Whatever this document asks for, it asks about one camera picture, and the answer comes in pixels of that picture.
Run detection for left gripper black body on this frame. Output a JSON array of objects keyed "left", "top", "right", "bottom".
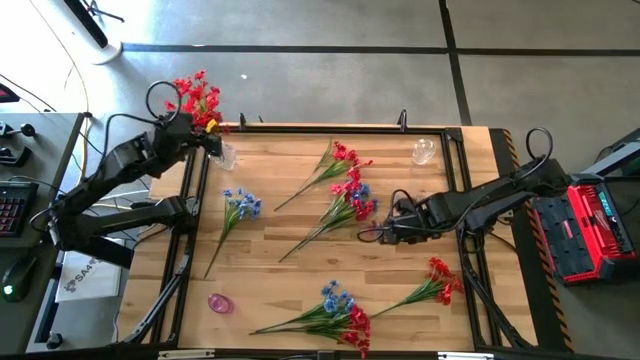
[{"left": 192, "top": 129, "right": 225, "bottom": 160}]

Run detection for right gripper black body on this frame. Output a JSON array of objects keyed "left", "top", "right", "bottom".
[{"left": 377, "top": 197, "right": 431, "bottom": 247}]

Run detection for blue artificial flower bunch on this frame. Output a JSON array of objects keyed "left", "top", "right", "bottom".
[
  {"left": 202, "top": 187, "right": 263, "bottom": 280},
  {"left": 324, "top": 182, "right": 374, "bottom": 221},
  {"left": 249, "top": 279, "right": 357, "bottom": 335}
]

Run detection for small pink glass vase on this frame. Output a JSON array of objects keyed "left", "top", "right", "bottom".
[{"left": 207, "top": 293, "right": 235, "bottom": 315}]

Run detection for clear cut glass vase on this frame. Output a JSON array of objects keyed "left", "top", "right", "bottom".
[
  {"left": 212, "top": 142, "right": 237, "bottom": 172},
  {"left": 411, "top": 138, "right": 439, "bottom": 166}
]

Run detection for black yellow hazard strip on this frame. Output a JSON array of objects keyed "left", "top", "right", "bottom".
[{"left": 488, "top": 128, "right": 575, "bottom": 353}]

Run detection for black diagonal support beam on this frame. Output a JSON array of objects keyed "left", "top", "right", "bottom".
[{"left": 74, "top": 234, "right": 135, "bottom": 270}]

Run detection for grey desk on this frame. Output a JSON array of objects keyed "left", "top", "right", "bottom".
[{"left": 0, "top": 112, "right": 85, "bottom": 356}]

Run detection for black tower fan white base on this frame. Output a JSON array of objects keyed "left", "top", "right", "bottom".
[{"left": 62, "top": 0, "right": 125, "bottom": 66}]

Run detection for red and black equipment case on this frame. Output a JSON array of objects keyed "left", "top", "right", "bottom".
[{"left": 531, "top": 172, "right": 640, "bottom": 287}]

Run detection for black tripod legs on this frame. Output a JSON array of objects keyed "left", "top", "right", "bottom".
[{"left": 82, "top": 0, "right": 126, "bottom": 25}]

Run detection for black joystick knob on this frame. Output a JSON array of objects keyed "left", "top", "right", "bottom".
[{"left": 0, "top": 121, "right": 37, "bottom": 140}]

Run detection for white printed cardboard box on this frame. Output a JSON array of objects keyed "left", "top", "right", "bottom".
[{"left": 53, "top": 238, "right": 132, "bottom": 305}]

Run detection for black desk gadget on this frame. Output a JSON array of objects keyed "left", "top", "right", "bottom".
[{"left": 0, "top": 144, "right": 32, "bottom": 168}]

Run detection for black backlit keyboard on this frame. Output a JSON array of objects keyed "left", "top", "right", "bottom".
[{"left": 0, "top": 181, "right": 40, "bottom": 240}]

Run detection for black angled device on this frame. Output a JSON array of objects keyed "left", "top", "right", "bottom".
[{"left": 0, "top": 82, "right": 21, "bottom": 105}]

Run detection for black computer mouse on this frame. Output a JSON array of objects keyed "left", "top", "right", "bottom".
[{"left": 1, "top": 255, "right": 37, "bottom": 304}]

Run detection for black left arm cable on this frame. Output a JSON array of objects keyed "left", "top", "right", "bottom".
[{"left": 102, "top": 79, "right": 184, "bottom": 166}]

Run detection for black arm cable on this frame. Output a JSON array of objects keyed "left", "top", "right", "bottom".
[
  {"left": 356, "top": 127, "right": 554, "bottom": 245},
  {"left": 102, "top": 79, "right": 184, "bottom": 166}
]

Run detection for black aluminium table frame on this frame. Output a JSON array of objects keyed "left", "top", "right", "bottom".
[{"left": 122, "top": 123, "right": 534, "bottom": 351}]

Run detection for yellow cable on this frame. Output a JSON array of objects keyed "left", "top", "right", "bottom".
[{"left": 57, "top": 117, "right": 94, "bottom": 219}]

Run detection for silver edge bracket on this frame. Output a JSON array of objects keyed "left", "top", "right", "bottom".
[
  {"left": 438, "top": 351, "right": 495, "bottom": 360},
  {"left": 158, "top": 349, "right": 216, "bottom": 360}
]

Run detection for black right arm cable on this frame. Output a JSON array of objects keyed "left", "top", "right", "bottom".
[{"left": 356, "top": 127, "right": 554, "bottom": 245}]

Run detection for thin black floor cable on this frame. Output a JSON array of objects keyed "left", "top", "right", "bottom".
[{"left": 0, "top": 73, "right": 57, "bottom": 114}]

